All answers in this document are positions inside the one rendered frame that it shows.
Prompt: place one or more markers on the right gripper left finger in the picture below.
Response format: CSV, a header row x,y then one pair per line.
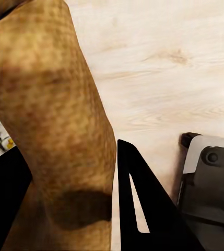
x,y
15,177

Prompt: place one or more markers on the popcorn bag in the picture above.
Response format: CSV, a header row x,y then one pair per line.
x,y
51,109

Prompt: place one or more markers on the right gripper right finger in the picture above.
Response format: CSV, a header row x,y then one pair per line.
x,y
168,229

